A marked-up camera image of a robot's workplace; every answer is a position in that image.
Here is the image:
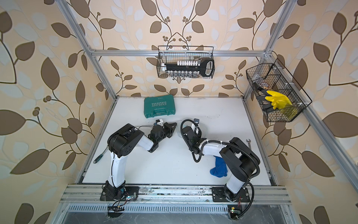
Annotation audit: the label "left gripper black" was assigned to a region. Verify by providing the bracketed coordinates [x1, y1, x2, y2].
[156, 122, 177, 145]

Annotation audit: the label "blue cleaning cloth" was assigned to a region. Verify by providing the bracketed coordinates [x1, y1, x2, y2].
[210, 156, 227, 178]

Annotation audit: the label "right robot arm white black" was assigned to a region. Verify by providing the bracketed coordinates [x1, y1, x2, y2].
[180, 127, 260, 201]

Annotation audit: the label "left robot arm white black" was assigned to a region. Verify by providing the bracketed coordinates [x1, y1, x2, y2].
[104, 120, 177, 198]

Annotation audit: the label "green plastic tool case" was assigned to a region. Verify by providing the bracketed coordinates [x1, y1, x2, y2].
[144, 94, 176, 118]

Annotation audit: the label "small steel wrench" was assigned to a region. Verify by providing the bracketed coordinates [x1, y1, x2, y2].
[246, 139, 251, 149]

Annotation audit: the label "black socket set holder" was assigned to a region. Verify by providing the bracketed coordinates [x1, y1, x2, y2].
[158, 58, 215, 77]

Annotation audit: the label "yellow rubber glove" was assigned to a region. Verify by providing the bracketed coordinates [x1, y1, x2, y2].
[265, 91, 293, 110]

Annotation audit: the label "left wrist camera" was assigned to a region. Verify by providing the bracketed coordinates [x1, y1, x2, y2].
[155, 119, 164, 126]

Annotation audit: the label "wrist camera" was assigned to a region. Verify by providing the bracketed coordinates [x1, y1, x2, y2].
[155, 119, 164, 126]
[194, 119, 200, 127]

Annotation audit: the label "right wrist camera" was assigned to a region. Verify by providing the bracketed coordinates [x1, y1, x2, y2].
[194, 119, 200, 127]

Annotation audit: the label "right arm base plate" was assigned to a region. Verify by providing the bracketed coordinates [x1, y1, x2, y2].
[211, 186, 250, 203]

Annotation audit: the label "black wire basket back wall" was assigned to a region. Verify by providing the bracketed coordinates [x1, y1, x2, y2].
[156, 45, 215, 79]

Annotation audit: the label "black wire basket wall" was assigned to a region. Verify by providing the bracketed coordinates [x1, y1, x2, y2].
[156, 45, 215, 79]
[246, 59, 312, 122]

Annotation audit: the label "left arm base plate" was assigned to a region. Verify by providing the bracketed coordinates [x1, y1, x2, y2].
[100, 185, 139, 201]

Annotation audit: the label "black handled pliers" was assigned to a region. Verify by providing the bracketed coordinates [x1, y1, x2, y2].
[253, 82, 275, 113]

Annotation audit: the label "black wire basket right wall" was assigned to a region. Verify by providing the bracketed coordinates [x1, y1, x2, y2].
[246, 59, 312, 122]

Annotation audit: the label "aluminium front rail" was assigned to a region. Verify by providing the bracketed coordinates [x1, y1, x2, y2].
[60, 184, 292, 205]

